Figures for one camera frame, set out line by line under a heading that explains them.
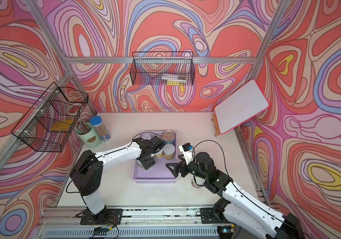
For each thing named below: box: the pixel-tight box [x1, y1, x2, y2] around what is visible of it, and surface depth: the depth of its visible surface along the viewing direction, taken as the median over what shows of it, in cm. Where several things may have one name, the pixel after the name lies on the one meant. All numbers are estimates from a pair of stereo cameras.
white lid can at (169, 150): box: [163, 143, 176, 161], surface depth 92 cm
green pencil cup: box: [75, 121, 102, 149], surface depth 95 cm
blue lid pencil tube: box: [89, 115, 112, 142], surface depth 94 cm
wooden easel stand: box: [211, 113, 221, 137], surface depth 107 cm
